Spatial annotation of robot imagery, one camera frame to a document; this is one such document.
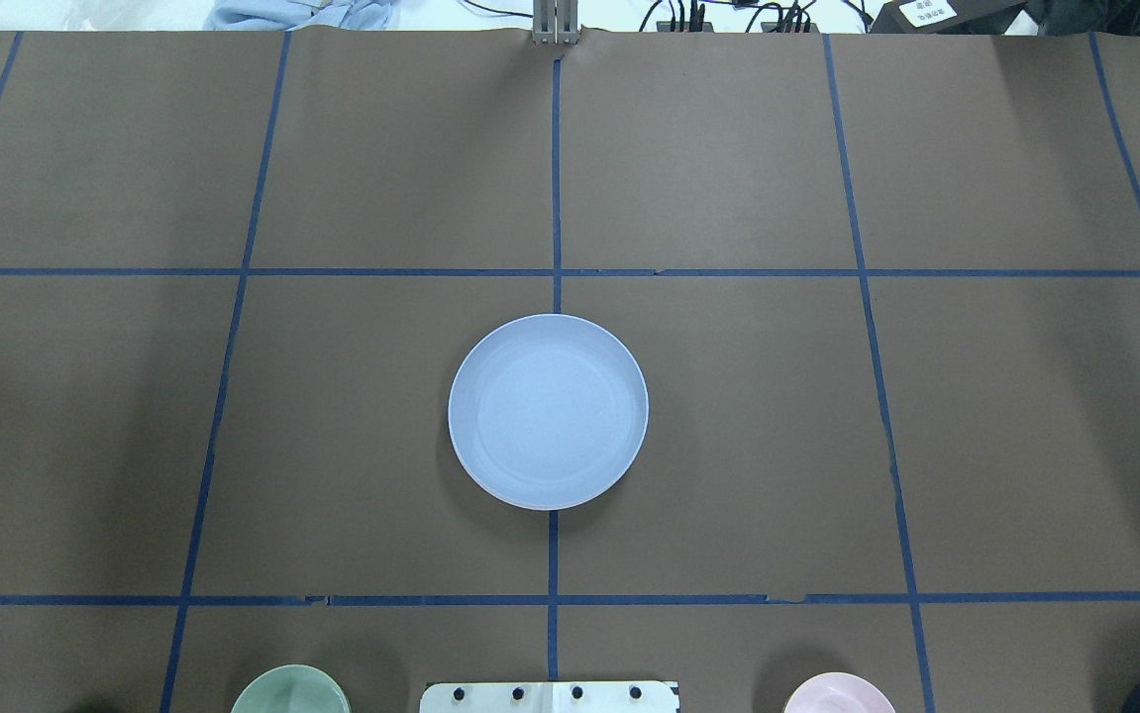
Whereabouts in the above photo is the light blue cloth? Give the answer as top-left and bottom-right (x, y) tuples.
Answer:
(202, 1), (396, 32)

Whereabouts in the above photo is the black cables bundle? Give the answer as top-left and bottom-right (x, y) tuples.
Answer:
(461, 0), (873, 35)

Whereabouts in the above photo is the black box with label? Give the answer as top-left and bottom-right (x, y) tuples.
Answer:
(868, 1), (1027, 37)

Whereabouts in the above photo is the metal camera post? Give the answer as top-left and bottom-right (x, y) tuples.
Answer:
(532, 0), (581, 46)

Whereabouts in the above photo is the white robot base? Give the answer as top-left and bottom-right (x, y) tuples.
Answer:
(420, 680), (681, 712)

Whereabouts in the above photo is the pink bowl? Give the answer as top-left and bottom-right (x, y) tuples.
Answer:
(782, 671), (895, 713)

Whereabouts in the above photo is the green bowl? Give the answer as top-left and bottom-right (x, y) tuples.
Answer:
(230, 664), (352, 713)

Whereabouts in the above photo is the light blue plate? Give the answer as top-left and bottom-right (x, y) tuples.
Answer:
(446, 313), (650, 479)

